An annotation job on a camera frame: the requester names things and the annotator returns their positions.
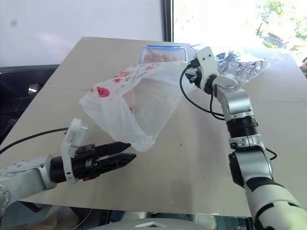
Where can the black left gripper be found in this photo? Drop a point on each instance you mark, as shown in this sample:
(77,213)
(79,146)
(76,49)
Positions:
(85,163)

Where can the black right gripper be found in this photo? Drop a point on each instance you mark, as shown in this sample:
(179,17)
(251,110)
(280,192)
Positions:
(197,72)

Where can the white red-printed plastic bag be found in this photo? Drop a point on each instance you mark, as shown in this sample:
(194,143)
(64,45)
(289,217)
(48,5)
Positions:
(153,95)

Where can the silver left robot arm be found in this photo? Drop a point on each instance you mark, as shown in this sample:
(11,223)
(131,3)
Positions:
(28,171)

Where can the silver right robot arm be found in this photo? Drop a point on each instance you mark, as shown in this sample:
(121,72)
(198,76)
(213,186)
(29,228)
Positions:
(249,153)

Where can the crumpled clear plastic bag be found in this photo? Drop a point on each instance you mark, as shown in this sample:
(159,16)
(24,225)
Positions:
(242,64)

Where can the clear blue-lidded food container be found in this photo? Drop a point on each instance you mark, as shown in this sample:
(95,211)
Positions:
(163,54)

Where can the grey robot torso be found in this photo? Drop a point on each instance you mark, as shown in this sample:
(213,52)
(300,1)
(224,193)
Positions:
(146,224)

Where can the black furniture beside table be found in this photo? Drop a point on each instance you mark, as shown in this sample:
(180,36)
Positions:
(19,95)

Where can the reddish object at window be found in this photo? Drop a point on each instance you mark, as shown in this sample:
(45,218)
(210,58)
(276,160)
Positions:
(304,64)

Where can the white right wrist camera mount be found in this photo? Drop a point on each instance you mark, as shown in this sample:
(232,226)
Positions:
(206,64)

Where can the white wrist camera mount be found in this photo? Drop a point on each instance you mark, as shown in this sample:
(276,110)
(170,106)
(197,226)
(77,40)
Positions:
(206,64)
(72,136)

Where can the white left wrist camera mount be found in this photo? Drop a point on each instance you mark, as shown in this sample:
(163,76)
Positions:
(72,136)

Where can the black window frame post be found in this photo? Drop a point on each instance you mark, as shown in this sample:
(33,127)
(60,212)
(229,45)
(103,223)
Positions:
(167,20)

